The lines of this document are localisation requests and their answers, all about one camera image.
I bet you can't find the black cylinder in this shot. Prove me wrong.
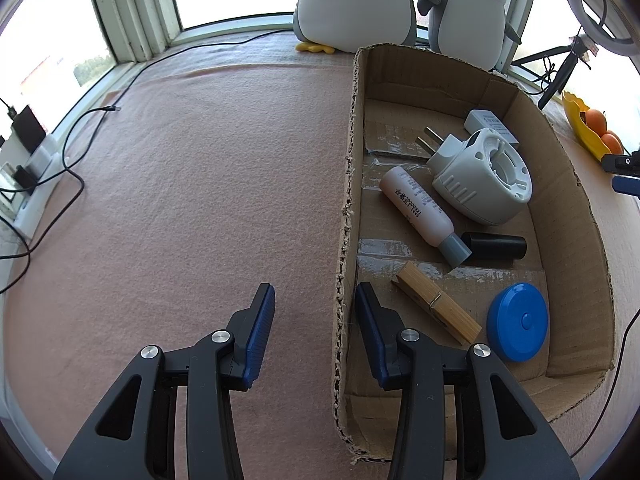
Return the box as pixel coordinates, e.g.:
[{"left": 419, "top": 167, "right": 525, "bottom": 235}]
[{"left": 461, "top": 232, "right": 527, "bottom": 261}]

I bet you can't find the wooden clothespin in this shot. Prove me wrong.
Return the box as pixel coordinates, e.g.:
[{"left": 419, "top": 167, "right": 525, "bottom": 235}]
[{"left": 395, "top": 262, "right": 482, "bottom": 344}]

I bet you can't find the blue round tape measure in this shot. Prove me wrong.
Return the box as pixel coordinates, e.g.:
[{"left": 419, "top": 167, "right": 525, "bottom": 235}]
[{"left": 486, "top": 283, "right": 549, "bottom": 363}]

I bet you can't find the small penguin plush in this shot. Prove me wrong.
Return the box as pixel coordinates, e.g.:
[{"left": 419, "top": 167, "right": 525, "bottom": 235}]
[{"left": 418, "top": 0, "right": 521, "bottom": 70}]

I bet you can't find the black tripod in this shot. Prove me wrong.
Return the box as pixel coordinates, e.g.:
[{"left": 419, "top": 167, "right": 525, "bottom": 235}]
[{"left": 511, "top": 34, "right": 590, "bottom": 110}]

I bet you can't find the white power strip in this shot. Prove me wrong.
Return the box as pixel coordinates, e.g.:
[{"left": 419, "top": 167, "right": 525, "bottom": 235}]
[{"left": 1, "top": 134, "right": 63, "bottom": 240}]

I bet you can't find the pink blanket mat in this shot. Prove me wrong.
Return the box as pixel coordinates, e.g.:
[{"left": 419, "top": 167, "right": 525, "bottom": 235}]
[{"left": 2, "top": 34, "right": 639, "bottom": 479}]

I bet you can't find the black power adapter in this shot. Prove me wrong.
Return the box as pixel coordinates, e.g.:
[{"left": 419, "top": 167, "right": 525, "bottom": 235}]
[{"left": 12, "top": 105, "right": 47, "bottom": 154}]

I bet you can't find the yellow fruit bowl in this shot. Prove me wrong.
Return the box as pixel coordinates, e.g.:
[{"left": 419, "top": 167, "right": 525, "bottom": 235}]
[{"left": 562, "top": 91, "right": 611, "bottom": 162}]

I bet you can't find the white ring light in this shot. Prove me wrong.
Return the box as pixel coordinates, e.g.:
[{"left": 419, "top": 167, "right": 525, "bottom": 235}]
[{"left": 567, "top": 0, "right": 639, "bottom": 58}]

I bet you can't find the open cardboard box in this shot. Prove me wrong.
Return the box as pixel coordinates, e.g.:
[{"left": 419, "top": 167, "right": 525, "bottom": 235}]
[{"left": 333, "top": 44, "right": 615, "bottom": 463}]

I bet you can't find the white bottle grey cap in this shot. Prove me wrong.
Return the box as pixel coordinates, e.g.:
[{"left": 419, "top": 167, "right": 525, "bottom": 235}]
[{"left": 380, "top": 166, "right": 472, "bottom": 268}]

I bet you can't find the large penguin plush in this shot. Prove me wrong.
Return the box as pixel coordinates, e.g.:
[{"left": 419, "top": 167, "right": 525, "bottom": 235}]
[{"left": 293, "top": 0, "right": 440, "bottom": 54}]

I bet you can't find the small black plug adapter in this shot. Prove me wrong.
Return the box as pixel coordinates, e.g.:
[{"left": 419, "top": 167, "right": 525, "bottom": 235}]
[{"left": 13, "top": 165, "right": 38, "bottom": 194}]

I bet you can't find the orange fruit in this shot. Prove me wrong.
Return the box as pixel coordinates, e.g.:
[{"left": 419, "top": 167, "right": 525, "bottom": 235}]
[
  {"left": 601, "top": 132, "right": 624, "bottom": 155},
  {"left": 584, "top": 108, "right": 608, "bottom": 138}
]

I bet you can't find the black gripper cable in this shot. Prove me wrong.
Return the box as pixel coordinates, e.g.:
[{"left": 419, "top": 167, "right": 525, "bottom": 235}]
[{"left": 569, "top": 303, "right": 640, "bottom": 461}]

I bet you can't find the white plug-in device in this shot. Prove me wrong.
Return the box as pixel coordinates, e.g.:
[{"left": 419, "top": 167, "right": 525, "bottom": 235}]
[{"left": 416, "top": 128, "right": 533, "bottom": 226}]

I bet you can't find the black cable on mat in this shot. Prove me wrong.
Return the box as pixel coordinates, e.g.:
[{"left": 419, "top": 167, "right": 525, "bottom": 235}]
[{"left": 0, "top": 28, "right": 294, "bottom": 295}]

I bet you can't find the white charger block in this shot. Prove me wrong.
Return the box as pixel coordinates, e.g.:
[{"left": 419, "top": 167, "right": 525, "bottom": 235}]
[{"left": 463, "top": 108, "right": 520, "bottom": 148}]

